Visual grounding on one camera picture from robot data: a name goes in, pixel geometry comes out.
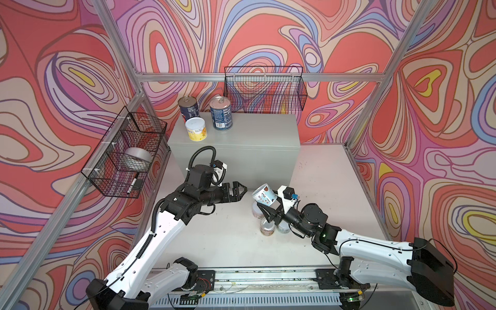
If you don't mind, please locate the back black wire basket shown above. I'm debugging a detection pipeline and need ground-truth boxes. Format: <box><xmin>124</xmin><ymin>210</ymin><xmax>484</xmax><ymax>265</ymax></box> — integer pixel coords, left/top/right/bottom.
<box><xmin>224</xmin><ymin>65</ymin><xmax>307</xmax><ymax>114</ymax></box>

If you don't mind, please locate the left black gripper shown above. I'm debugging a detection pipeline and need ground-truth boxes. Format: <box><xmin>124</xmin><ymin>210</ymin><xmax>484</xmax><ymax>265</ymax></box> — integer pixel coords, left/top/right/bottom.
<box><xmin>198</xmin><ymin>181</ymin><xmax>247</xmax><ymax>207</ymax></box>

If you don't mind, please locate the grey metal cabinet box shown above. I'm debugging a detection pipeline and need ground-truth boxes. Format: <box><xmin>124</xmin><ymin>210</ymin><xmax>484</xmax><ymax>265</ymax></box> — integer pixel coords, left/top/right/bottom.
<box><xmin>168</xmin><ymin>112</ymin><xmax>300</xmax><ymax>190</ymax></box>

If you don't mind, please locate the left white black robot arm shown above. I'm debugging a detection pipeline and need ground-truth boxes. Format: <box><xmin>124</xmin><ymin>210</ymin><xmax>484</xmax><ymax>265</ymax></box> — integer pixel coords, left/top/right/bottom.
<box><xmin>86</xmin><ymin>146</ymin><xmax>247</xmax><ymax>309</ymax></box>

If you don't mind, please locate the small white blue can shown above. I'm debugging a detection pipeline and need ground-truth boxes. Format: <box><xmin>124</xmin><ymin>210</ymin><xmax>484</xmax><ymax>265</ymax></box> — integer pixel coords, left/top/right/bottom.
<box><xmin>277</xmin><ymin>221</ymin><xmax>291</xmax><ymax>234</ymax></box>

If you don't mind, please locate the left black wire basket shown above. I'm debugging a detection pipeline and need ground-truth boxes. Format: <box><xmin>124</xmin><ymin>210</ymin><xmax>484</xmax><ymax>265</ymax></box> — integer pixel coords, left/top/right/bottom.
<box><xmin>81</xmin><ymin>107</ymin><xmax>167</xmax><ymax>198</ymax></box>

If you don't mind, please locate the small white can pull tab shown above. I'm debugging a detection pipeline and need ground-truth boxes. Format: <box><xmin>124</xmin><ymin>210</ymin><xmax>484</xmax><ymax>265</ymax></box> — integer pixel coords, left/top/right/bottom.
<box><xmin>252</xmin><ymin>201</ymin><xmax>265</xmax><ymax>219</ymax></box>

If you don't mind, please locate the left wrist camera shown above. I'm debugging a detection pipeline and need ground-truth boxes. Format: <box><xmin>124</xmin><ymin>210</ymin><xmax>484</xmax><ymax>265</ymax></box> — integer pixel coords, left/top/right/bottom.
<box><xmin>212</xmin><ymin>160</ymin><xmax>227</xmax><ymax>186</ymax></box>

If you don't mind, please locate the black wire basket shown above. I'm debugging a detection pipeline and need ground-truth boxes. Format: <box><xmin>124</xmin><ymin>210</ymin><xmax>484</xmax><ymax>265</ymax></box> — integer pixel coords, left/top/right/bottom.
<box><xmin>81</xmin><ymin>107</ymin><xmax>167</xmax><ymax>198</ymax></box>
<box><xmin>224</xmin><ymin>65</ymin><xmax>307</xmax><ymax>114</ymax></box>

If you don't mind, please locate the small yellow can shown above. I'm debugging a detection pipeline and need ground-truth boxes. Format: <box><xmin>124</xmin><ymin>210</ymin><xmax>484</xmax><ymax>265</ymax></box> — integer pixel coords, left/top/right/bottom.
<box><xmin>185</xmin><ymin>117</ymin><xmax>207</xmax><ymax>142</ymax></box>

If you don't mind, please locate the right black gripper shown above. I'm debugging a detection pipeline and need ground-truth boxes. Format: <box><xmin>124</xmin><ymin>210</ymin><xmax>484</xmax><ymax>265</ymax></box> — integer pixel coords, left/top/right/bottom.
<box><xmin>257</xmin><ymin>190</ymin><xmax>313</xmax><ymax>238</ymax></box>

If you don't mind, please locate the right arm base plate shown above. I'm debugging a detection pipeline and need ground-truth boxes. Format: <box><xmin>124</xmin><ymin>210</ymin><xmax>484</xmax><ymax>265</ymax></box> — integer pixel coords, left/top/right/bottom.
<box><xmin>315</xmin><ymin>269</ymin><xmax>371</xmax><ymax>291</ymax></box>

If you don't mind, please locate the tall light blue can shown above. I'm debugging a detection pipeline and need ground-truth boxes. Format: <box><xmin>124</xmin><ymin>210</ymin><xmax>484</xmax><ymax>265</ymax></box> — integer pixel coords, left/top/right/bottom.
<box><xmin>209</xmin><ymin>95</ymin><xmax>233</xmax><ymax>130</ymax></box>

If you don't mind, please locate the grey tape roll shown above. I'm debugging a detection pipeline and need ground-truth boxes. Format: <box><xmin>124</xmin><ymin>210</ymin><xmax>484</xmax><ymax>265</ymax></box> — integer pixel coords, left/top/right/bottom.
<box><xmin>122</xmin><ymin>147</ymin><xmax>152</xmax><ymax>173</ymax></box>

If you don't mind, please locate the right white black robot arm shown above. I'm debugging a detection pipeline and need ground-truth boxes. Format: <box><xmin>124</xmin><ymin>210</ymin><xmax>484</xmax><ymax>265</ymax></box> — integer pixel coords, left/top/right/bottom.
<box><xmin>253</xmin><ymin>184</ymin><xmax>456</xmax><ymax>307</ymax></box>

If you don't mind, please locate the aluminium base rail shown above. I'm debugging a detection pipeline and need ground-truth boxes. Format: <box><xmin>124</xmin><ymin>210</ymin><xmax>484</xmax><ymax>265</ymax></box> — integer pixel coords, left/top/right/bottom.
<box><xmin>148</xmin><ymin>266</ymin><xmax>430</xmax><ymax>309</ymax></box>

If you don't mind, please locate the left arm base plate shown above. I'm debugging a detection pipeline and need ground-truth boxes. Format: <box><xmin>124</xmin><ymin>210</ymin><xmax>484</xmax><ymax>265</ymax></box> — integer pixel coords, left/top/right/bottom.
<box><xmin>173</xmin><ymin>269</ymin><xmax>216</xmax><ymax>293</ymax></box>

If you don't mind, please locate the tall dark blue can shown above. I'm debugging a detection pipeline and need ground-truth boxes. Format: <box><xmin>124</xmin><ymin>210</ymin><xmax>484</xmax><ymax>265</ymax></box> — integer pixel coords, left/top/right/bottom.
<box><xmin>178</xmin><ymin>96</ymin><xmax>200</xmax><ymax>121</ymax></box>

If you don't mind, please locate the small pink can silver lid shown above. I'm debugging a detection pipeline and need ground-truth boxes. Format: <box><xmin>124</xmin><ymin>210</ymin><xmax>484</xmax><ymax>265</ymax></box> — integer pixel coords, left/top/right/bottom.
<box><xmin>260</xmin><ymin>218</ymin><xmax>276</xmax><ymax>236</ymax></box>

